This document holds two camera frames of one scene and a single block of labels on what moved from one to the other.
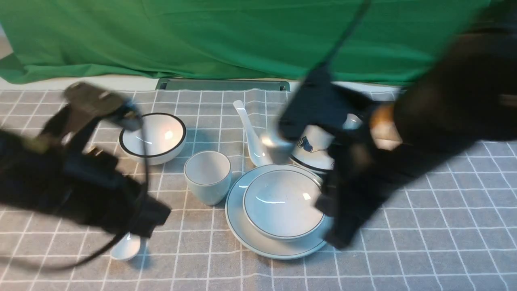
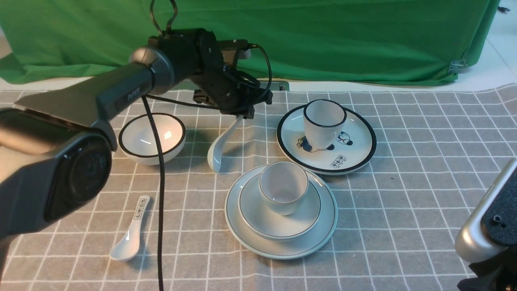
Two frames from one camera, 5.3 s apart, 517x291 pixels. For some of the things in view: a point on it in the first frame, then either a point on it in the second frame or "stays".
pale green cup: (208, 174) to (284, 185)
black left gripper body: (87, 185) to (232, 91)
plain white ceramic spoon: (259, 150) to (214, 151)
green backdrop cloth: (375, 41) stays
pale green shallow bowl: (279, 205) stays
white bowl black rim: (166, 134) stays
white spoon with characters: (126, 247) stays
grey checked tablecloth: (448, 223) stays
